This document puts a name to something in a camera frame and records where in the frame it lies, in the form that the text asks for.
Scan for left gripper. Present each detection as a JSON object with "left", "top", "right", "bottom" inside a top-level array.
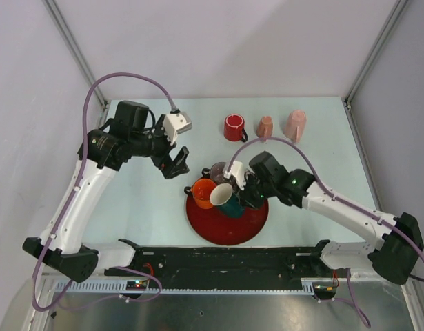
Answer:
[{"left": 130, "top": 114, "right": 188, "bottom": 178}]

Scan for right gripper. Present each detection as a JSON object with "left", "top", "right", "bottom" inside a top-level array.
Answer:
[{"left": 233, "top": 172, "right": 276, "bottom": 210}]

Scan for orange mug black handle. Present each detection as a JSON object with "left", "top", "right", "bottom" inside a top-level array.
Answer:
[{"left": 183, "top": 178, "right": 216, "bottom": 210}]

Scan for large lilac mug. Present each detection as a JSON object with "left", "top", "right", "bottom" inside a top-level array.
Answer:
[{"left": 201, "top": 162, "right": 236, "bottom": 186}]

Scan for dark green mug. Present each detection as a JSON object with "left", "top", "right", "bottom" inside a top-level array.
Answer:
[{"left": 210, "top": 183, "right": 245, "bottom": 218}]

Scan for salmon small mug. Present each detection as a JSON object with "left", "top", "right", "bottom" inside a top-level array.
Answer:
[{"left": 256, "top": 116, "right": 273, "bottom": 139}]

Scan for pink tall mug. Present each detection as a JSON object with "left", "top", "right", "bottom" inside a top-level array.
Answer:
[{"left": 284, "top": 110, "right": 307, "bottom": 143}]

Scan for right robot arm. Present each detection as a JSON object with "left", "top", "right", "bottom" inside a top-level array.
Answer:
[{"left": 236, "top": 152, "right": 424, "bottom": 285}]

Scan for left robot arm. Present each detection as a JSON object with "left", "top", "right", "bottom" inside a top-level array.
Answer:
[{"left": 22, "top": 101, "right": 192, "bottom": 283}]

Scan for red round tray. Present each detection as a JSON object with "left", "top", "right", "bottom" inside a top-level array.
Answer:
[{"left": 185, "top": 197, "right": 269, "bottom": 245}]

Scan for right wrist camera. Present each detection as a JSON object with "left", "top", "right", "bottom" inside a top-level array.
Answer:
[{"left": 223, "top": 161, "right": 246, "bottom": 190}]

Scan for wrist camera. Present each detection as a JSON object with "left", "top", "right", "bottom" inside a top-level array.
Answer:
[
  {"left": 223, "top": 161, "right": 246, "bottom": 190},
  {"left": 163, "top": 112, "right": 192, "bottom": 146}
]

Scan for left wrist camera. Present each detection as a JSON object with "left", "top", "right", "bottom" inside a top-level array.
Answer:
[{"left": 163, "top": 112, "right": 192, "bottom": 146}]

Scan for red mug black handle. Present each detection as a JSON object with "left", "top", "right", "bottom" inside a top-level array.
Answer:
[{"left": 224, "top": 114, "right": 248, "bottom": 143}]

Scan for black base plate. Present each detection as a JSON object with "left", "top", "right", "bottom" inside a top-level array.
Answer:
[{"left": 104, "top": 241, "right": 346, "bottom": 292}]

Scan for white slotted cable duct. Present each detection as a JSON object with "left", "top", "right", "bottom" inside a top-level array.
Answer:
[{"left": 67, "top": 279, "right": 314, "bottom": 295}]

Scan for aluminium frame rail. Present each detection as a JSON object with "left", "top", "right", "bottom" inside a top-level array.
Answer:
[{"left": 42, "top": 0, "right": 109, "bottom": 111}]

